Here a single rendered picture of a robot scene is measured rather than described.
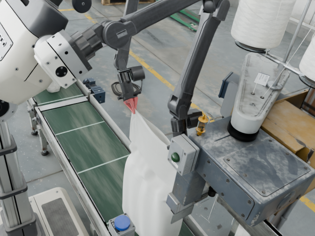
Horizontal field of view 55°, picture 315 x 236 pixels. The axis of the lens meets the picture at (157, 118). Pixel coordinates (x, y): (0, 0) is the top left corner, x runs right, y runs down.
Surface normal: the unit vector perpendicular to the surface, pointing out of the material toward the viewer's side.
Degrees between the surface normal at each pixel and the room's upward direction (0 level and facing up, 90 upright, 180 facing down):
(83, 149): 0
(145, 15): 71
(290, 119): 0
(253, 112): 0
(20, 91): 115
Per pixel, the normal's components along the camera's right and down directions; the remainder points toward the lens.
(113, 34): 0.43, 0.35
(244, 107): 0.13, -0.80
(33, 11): -0.55, -0.32
